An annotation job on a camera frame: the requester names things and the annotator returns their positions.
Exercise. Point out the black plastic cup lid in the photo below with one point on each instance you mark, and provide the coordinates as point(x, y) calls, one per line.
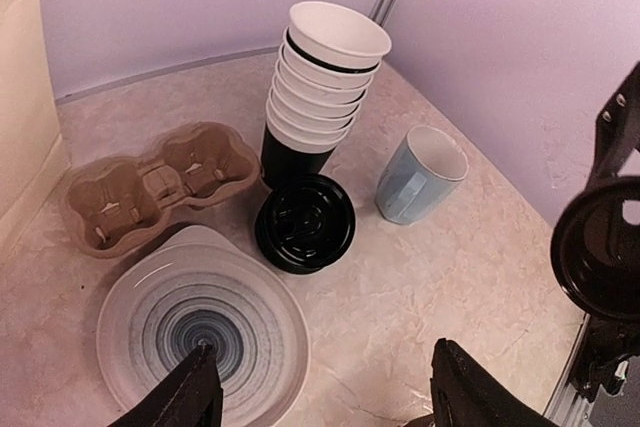
point(595, 251)

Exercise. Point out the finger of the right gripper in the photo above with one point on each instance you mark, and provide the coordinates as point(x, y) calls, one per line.
point(617, 130)
point(604, 346)

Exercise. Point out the grey spiral pattern plate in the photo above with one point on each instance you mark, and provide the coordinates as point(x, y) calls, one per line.
point(199, 289)

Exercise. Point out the stack of paper cups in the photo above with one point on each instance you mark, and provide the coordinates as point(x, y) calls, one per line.
point(325, 65)

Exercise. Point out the cream paper bag with handles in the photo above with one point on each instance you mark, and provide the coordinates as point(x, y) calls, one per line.
point(33, 153)

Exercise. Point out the light blue ceramic mug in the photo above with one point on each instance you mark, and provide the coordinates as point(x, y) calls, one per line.
point(426, 167)

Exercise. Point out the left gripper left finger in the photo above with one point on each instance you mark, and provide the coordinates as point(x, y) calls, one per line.
point(190, 395)

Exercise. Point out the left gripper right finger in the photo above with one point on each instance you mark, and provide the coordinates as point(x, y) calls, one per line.
point(465, 394)

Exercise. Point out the brown cardboard cup carrier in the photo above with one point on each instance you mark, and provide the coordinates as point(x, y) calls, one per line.
point(114, 205)

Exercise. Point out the stack of black lids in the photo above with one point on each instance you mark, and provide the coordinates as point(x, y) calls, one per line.
point(305, 225)

